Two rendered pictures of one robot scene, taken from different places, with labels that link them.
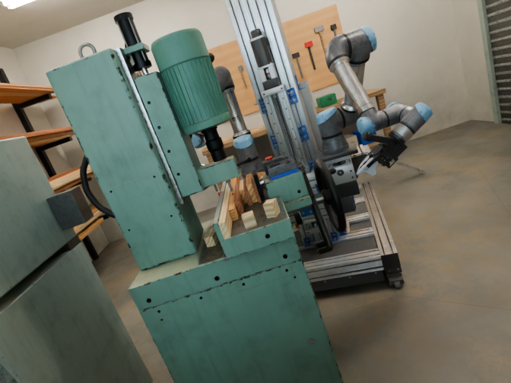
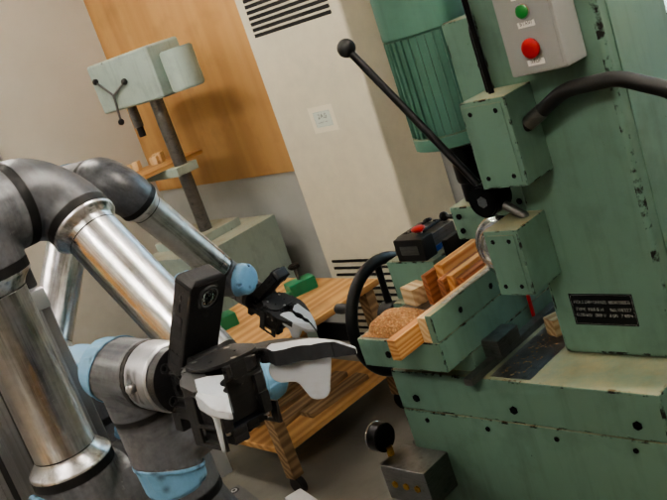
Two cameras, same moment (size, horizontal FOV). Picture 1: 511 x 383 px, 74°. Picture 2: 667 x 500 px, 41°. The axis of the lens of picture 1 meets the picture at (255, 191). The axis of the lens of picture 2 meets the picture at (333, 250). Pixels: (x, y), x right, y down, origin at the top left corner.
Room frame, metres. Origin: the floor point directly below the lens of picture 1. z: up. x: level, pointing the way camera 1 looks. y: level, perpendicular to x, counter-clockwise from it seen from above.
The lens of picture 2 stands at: (2.62, 1.10, 1.53)
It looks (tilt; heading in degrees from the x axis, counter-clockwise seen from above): 15 degrees down; 226
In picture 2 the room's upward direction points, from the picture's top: 19 degrees counter-clockwise
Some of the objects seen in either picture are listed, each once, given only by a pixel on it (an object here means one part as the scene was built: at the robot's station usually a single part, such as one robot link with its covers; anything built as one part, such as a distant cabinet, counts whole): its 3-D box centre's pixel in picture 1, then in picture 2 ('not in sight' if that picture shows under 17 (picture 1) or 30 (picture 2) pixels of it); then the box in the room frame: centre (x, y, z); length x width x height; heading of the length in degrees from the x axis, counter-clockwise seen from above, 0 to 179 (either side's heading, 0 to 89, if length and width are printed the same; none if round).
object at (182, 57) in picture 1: (192, 83); (437, 61); (1.23, 0.08, 1.35); 0.18 x 0.18 x 0.31
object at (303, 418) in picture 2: not in sight; (284, 365); (0.68, -1.39, 0.32); 0.66 x 0.57 x 0.64; 176
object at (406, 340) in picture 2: (235, 192); (478, 285); (1.30, 0.08, 0.92); 0.54 x 0.02 x 0.04; 177
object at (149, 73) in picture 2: not in sight; (203, 219); (0.25, -2.11, 0.79); 0.62 x 0.48 x 1.58; 90
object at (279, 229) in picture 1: (266, 203); (470, 285); (1.20, -0.02, 0.87); 0.61 x 0.30 x 0.06; 177
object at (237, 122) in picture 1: (233, 112); (31, 372); (2.14, -0.04, 1.19); 0.15 x 0.12 x 0.55; 177
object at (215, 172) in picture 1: (219, 173); (492, 218); (1.23, 0.10, 1.03); 0.14 x 0.07 x 0.09; 87
